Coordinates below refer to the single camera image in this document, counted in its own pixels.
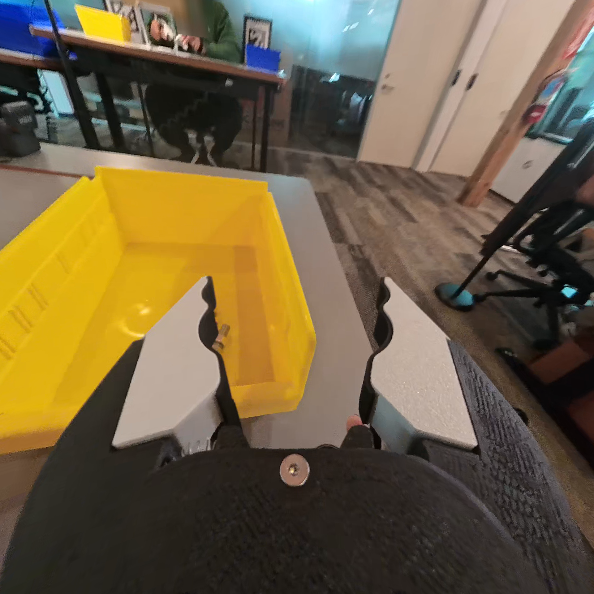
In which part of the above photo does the framed picture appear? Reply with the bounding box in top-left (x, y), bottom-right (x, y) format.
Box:
top-left (243, 15), bottom-right (273, 49)

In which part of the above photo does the white door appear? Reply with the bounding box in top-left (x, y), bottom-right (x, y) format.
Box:
top-left (356, 0), bottom-right (488, 170)
top-left (415, 0), bottom-right (564, 179)

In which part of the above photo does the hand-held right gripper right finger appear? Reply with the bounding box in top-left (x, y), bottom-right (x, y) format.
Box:
top-left (359, 277), bottom-right (480, 454)

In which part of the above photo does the black tripod with teal foot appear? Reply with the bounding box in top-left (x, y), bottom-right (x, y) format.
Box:
top-left (435, 127), bottom-right (594, 312)

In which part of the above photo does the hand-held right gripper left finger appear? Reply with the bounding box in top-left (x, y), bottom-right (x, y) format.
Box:
top-left (111, 276), bottom-right (243, 450)

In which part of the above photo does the dark blue storage box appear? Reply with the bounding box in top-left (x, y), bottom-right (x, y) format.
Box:
top-left (0, 0), bottom-right (66, 58)

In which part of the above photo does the dark brown desk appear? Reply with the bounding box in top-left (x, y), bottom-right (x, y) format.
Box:
top-left (29, 25), bottom-right (287, 173)

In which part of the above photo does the black battery charger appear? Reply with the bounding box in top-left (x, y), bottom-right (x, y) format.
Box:
top-left (0, 100), bottom-right (41, 157)

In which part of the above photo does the red fire extinguisher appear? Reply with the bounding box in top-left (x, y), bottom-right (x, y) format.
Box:
top-left (527, 70), bottom-right (563, 123)

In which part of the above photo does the wooden pillar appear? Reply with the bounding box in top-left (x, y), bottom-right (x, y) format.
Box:
top-left (458, 0), bottom-right (594, 208)

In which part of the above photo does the yellow plastic bin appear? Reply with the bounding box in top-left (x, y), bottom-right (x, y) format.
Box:
top-left (0, 166), bottom-right (317, 455)
top-left (74, 5), bottom-right (132, 42)

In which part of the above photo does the small blue bin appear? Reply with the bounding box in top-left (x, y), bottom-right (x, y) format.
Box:
top-left (245, 44), bottom-right (281, 70)

